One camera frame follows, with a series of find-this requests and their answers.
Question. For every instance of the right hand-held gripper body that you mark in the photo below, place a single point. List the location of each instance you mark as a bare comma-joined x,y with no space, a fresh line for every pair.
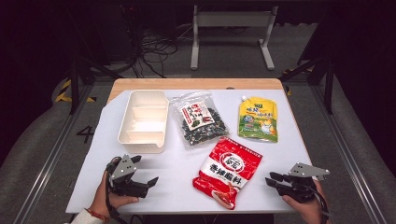
301,186

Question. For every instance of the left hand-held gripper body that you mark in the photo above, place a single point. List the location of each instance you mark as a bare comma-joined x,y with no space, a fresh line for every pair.
124,168

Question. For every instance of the white divided plastic bin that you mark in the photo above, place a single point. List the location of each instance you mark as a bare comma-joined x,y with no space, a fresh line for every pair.
144,124

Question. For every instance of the red seasoning packet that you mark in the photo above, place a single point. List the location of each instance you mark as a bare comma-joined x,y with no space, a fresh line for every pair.
229,172

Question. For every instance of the clear bag of dark seaweed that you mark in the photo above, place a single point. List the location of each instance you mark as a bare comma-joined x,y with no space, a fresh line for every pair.
199,121

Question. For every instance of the person's right hand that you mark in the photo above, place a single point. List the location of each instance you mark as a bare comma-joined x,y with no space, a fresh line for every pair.
306,210

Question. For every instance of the person's left hand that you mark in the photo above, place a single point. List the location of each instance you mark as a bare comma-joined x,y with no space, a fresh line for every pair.
101,196

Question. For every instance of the white table mat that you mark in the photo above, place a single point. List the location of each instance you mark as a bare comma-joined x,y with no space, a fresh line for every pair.
174,174

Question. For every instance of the yellow green spout pouch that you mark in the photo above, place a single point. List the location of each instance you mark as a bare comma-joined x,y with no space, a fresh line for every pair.
258,119

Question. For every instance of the yellow black floor tape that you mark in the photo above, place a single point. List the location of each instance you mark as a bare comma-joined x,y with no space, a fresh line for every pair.
63,91

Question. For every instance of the black metal stand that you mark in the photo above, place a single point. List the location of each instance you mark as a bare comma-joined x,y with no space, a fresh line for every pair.
74,84
328,84

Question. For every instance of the aluminium floor rail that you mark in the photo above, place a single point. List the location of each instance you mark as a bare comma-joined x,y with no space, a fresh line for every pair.
348,161
46,171

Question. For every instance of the grey metal table frame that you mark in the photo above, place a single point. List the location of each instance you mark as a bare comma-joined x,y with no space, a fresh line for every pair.
233,19

